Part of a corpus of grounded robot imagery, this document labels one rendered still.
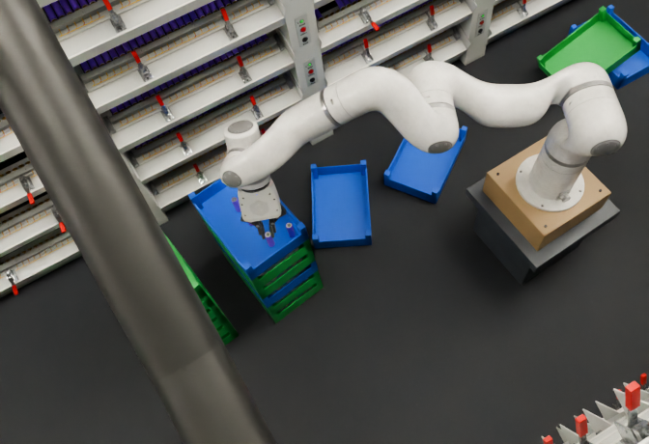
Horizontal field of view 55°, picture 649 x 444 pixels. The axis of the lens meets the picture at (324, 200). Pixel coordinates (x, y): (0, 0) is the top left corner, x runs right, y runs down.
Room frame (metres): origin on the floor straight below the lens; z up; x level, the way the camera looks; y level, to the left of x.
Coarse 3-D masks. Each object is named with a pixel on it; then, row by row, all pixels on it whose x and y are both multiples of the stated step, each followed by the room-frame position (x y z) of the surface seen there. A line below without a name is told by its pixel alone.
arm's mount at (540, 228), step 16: (512, 160) 0.88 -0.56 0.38; (496, 176) 0.84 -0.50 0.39; (512, 176) 0.83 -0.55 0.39; (592, 176) 0.78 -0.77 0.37; (496, 192) 0.80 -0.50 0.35; (512, 192) 0.78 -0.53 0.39; (592, 192) 0.73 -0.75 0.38; (608, 192) 0.72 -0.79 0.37; (512, 208) 0.74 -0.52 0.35; (528, 208) 0.72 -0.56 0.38; (576, 208) 0.69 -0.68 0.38; (592, 208) 0.70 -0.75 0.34; (528, 224) 0.68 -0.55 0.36; (544, 224) 0.66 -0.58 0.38; (560, 224) 0.65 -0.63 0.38; (576, 224) 0.68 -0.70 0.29; (528, 240) 0.66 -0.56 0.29; (544, 240) 0.63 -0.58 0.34
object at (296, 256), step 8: (304, 248) 0.75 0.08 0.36; (232, 256) 0.77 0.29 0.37; (296, 256) 0.74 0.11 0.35; (280, 264) 0.71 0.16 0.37; (288, 264) 0.72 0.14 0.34; (272, 272) 0.70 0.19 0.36; (280, 272) 0.71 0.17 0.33; (256, 280) 0.67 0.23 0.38; (264, 280) 0.68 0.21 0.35; (256, 288) 0.67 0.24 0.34
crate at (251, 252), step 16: (192, 192) 0.94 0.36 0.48; (208, 192) 0.96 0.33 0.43; (224, 192) 0.96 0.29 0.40; (208, 208) 0.92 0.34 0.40; (224, 208) 0.91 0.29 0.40; (288, 208) 0.84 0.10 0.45; (208, 224) 0.87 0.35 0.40; (224, 224) 0.86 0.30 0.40; (240, 224) 0.85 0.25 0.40; (224, 240) 0.81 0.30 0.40; (240, 240) 0.80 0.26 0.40; (256, 240) 0.79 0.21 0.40; (288, 240) 0.76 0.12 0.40; (304, 240) 0.75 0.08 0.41; (240, 256) 0.75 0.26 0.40; (256, 256) 0.74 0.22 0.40; (272, 256) 0.71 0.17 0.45; (256, 272) 0.68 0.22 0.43
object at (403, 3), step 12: (384, 0) 1.49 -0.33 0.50; (396, 0) 1.49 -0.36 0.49; (408, 0) 1.48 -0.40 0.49; (420, 0) 1.49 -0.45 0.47; (324, 12) 1.48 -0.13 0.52; (372, 12) 1.46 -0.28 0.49; (384, 12) 1.46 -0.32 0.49; (396, 12) 1.46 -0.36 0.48; (336, 24) 1.43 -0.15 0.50; (348, 24) 1.43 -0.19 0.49; (360, 24) 1.42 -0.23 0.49; (324, 36) 1.40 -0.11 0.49; (336, 36) 1.40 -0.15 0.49; (348, 36) 1.40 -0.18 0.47; (324, 48) 1.37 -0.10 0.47
